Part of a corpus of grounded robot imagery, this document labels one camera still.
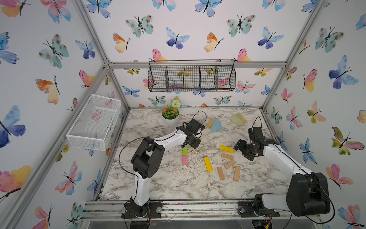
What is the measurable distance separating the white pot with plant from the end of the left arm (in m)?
0.22

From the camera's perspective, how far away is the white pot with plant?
3.19 feet

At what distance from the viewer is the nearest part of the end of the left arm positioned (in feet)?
2.33
